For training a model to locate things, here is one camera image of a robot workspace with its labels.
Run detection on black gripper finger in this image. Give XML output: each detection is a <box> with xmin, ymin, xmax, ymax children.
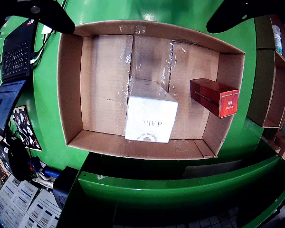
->
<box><xmin>206</xmin><ymin>0</ymin><xmax>285</xmax><ymax>34</ymax></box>
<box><xmin>0</xmin><ymin>0</ymin><xmax>76</xmax><ymax>34</ymax></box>

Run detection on dark red box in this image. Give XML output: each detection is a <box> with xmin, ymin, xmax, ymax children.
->
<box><xmin>190</xmin><ymin>78</ymin><xmax>239</xmax><ymax>119</ymax></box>

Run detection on large cardboard tray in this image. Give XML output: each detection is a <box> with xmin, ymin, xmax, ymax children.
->
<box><xmin>57</xmin><ymin>19</ymin><xmax>246</xmax><ymax>160</ymax></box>

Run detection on white d'Alba box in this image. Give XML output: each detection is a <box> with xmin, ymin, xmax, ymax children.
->
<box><xmin>124</xmin><ymin>78</ymin><xmax>179</xmax><ymax>143</ymax></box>

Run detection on blue cylinder item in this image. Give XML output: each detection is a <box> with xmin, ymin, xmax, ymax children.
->
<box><xmin>42</xmin><ymin>167</ymin><xmax>60</xmax><ymax>178</ymax></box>

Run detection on black box device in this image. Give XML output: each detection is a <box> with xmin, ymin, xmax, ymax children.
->
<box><xmin>52</xmin><ymin>166</ymin><xmax>80</xmax><ymax>210</ymax></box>

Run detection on white power adapter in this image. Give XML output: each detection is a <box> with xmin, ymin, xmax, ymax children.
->
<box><xmin>41</xmin><ymin>24</ymin><xmax>53</xmax><ymax>35</ymax></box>

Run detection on black laptop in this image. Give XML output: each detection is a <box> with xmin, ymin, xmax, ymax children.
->
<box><xmin>0</xmin><ymin>18</ymin><xmax>38</xmax><ymax>137</ymax></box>

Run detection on black white patterned card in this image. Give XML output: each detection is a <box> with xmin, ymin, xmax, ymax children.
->
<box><xmin>10</xmin><ymin>105</ymin><xmax>43</xmax><ymax>152</ymax></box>

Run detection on black rounded bag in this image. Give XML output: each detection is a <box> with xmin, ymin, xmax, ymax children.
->
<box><xmin>4</xmin><ymin>136</ymin><xmax>33</xmax><ymax>182</ymax></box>

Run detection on green metal cabinet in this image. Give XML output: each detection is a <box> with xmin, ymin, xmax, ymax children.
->
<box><xmin>57</xmin><ymin>139</ymin><xmax>285</xmax><ymax>228</ymax></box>

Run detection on printed paper sheets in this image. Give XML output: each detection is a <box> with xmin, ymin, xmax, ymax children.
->
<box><xmin>0</xmin><ymin>174</ymin><xmax>62</xmax><ymax>228</ymax></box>

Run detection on white laptop cable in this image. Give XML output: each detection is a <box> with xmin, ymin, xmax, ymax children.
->
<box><xmin>29</xmin><ymin>29</ymin><xmax>55</xmax><ymax>70</ymax></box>

